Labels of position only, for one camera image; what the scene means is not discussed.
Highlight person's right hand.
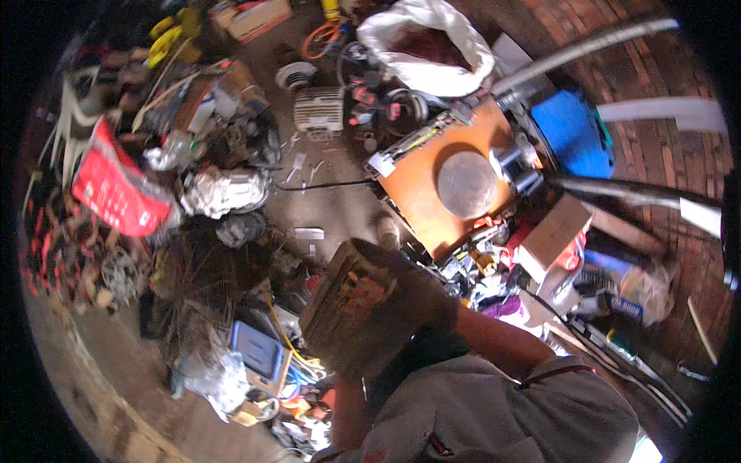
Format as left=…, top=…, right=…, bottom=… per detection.
left=354, top=240, right=465, bottom=355

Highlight rusty brown metal box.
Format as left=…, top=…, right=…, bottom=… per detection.
left=299, top=237, right=419, bottom=380

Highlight orange wooden board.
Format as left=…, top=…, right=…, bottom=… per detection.
left=366, top=97, right=545, bottom=262

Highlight round grey metal disc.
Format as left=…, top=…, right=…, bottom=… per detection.
left=436, top=150, right=499, bottom=220

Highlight black wrist band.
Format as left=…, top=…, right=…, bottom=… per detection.
left=404, top=329, right=471, bottom=377

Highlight black round fan housing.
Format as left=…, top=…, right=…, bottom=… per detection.
left=381, top=88, right=430, bottom=138

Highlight white finned electric motor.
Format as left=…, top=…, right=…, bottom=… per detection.
left=293, top=86, right=346, bottom=135

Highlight blue plastic container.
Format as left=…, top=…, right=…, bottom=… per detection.
left=230, top=320, right=286, bottom=384

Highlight grey metal motor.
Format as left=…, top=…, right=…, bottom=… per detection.
left=490, top=134, right=546, bottom=196

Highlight crumpled silver foil bag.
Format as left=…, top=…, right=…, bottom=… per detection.
left=178, top=166, right=273, bottom=220

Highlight brown cardboard box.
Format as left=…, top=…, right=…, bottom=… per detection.
left=517, top=196, right=594, bottom=283

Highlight white round fan part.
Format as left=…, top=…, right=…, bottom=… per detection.
left=276, top=61, right=318, bottom=91

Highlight person's body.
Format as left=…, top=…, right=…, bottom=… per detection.
left=311, top=353, right=645, bottom=463

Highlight heap of mixed scrap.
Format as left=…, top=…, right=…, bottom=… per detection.
left=431, top=208, right=681, bottom=360

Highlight clear plastic bag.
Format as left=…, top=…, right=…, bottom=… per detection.
left=184, top=350, right=251, bottom=422

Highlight white sack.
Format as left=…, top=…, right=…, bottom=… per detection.
left=356, top=0, right=497, bottom=98

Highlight blue plastic case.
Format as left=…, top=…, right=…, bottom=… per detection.
left=530, top=90, right=616, bottom=180

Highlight black pipe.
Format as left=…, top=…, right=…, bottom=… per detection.
left=547, top=175, right=721, bottom=212

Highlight flat cardboard box red edge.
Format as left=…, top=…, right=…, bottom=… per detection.
left=227, top=0, right=294, bottom=45

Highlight red plastic bag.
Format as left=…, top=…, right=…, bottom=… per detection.
left=71, top=116, right=176, bottom=238

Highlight yellow plastic parts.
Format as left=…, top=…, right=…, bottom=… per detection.
left=146, top=7, right=201, bottom=68

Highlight heap of red scraps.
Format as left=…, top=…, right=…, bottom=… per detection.
left=22, top=188, right=152, bottom=316

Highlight white flat strip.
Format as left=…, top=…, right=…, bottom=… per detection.
left=596, top=96, right=727, bottom=134

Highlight black cable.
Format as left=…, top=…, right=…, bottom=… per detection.
left=274, top=178, right=378, bottom=192

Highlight yellow cable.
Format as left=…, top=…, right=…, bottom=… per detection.
left=263, top=288, right=326, bottom=372

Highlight black wire fan guard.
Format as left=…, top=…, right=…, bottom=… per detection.
left=152, top=228, right=276, bottom=362

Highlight orange cable coil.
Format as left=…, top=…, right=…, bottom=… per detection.
left=300, top=22, right=343, bottom=60

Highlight grey ribbed hose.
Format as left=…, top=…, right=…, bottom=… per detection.
left=491, top=17, right=679, bottom=97

